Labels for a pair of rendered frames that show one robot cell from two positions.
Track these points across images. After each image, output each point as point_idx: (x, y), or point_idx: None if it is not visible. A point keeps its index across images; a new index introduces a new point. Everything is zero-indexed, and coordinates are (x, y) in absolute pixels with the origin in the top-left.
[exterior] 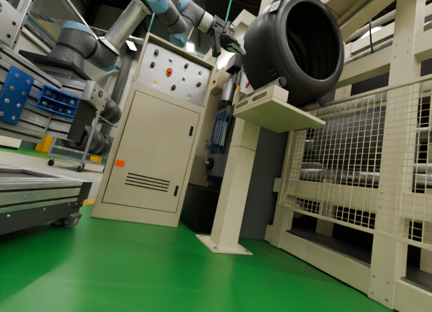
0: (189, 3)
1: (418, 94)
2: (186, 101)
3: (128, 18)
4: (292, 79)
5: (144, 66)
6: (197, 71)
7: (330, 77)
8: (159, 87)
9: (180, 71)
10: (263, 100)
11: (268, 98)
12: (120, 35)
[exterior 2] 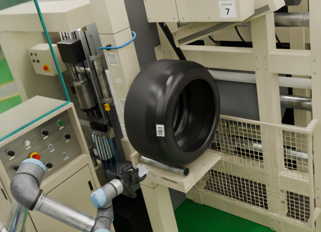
0: (106, 199)
1: (279, 97)
2: (69, 167)
3: (26, 209)
4: (191, 161)
5: (10, 177)
6: (57, 124)
7: (214, 125)
8: None
9: (42, 142)
10: (176, 188)
11: (181, 189)
12: (25, 221)
